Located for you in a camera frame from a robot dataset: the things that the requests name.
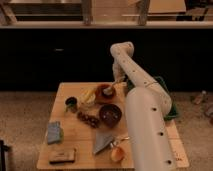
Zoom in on white dish brush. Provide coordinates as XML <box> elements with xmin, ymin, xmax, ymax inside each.
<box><xmin>103</xmin><ymin>79</ymin><xmax>121</xmax><ymax>96</ymax></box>

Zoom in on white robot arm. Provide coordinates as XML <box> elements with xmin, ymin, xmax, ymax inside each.
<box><xmin>110</xmin><ymin>42</ymin><xmax>177</xmax><ymax>171</ymax></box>

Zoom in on red orange bowl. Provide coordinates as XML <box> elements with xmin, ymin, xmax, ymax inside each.
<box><xmin>95</xmin><ymin>84</ymin><xmax>117</xmax><ymax>103</ymax></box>

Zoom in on dark brown bowl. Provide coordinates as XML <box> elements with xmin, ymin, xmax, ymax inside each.
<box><xmin>99</xmin><ymin>104</ymin><xmax>122</xmax><ymax>128</ymax></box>

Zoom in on bunch of dark grapes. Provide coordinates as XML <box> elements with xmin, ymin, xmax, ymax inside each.
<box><xmin>77</xmin><ymin>112</ymin><xmax>100</xmax><ymax>128</ymax></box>

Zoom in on dark green mug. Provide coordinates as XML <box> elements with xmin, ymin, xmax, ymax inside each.
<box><xmin>65</xmin><ymin>97</ymin><xmax>78</xmax><ymax>113</ymax></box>

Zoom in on metal spoon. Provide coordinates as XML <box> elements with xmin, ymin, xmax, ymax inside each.
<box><xmin>110</xmin><ymin>136</ymin><xmax>130</xmax><ymax>148</ymax></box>

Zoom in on green tray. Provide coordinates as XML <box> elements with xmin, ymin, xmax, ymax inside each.
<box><xmin>126</xmin><ymin>76</ymin><xmax>179</xmax><ymax>121</ymax></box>

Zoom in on grey folded cloth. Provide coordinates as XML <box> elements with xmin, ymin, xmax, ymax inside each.
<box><xmin>93</xmin><ymin>132</ymin><xmax>115</xmax><ymax>155</ymax></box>

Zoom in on orange fruit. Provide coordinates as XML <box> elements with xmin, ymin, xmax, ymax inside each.
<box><xmin>110</xmin><ymin>146</ymin><xmax>125</xmax><ymax>162</ymax></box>

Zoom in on wooden shelf rail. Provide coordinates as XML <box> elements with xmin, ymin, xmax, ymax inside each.
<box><xmin>0</xmin><ymin>0</ymin><xmax>213</xmax><ymax>29</ymax></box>

